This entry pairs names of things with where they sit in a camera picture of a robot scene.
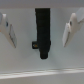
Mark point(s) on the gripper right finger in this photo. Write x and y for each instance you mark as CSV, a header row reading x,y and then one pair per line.
x,y
71,30

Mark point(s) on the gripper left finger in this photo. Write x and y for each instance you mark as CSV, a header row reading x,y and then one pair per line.
x,y
9,31

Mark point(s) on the white sliding door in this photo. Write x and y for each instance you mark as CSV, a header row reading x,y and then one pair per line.
x,y
25,56

